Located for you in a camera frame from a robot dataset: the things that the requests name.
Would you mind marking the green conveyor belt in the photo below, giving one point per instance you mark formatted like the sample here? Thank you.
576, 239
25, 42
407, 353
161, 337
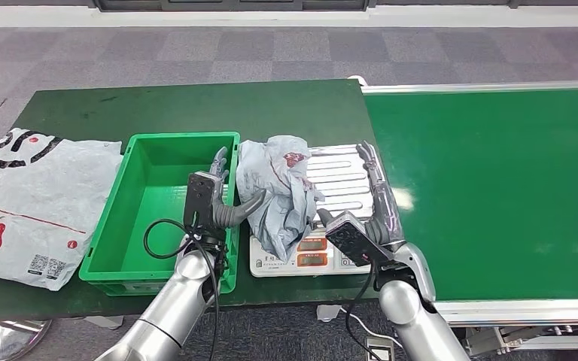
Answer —
493, 174

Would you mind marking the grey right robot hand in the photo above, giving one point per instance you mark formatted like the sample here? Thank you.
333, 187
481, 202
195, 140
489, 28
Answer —
386, 214

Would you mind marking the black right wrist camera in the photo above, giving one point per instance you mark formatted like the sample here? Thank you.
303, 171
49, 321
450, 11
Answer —
354, 239

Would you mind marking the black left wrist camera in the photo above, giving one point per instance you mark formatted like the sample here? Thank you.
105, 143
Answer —
201, 199

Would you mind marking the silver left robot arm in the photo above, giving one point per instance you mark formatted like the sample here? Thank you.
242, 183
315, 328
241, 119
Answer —
174, 309

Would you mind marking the small grey parcel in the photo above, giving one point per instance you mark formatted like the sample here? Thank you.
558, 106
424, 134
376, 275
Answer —
279, 199

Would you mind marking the white table foot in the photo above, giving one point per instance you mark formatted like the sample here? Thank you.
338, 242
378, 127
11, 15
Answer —
328, 313
104, 322

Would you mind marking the white scale with steel pan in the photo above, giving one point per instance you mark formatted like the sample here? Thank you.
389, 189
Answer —
339, 179

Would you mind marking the chrome stool base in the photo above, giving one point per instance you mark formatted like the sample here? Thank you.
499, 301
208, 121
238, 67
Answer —
0, 341

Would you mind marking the green plastic bin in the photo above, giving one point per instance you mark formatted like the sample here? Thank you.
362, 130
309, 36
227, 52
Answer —
144, 199

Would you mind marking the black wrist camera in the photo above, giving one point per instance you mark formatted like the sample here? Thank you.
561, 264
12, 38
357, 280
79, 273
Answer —
354, 239
201, 199

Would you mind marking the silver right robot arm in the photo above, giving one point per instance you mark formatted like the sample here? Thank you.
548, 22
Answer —
413, 319

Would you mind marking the large flat printed mailer bag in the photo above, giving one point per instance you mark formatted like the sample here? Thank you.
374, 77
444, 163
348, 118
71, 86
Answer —
34, 189

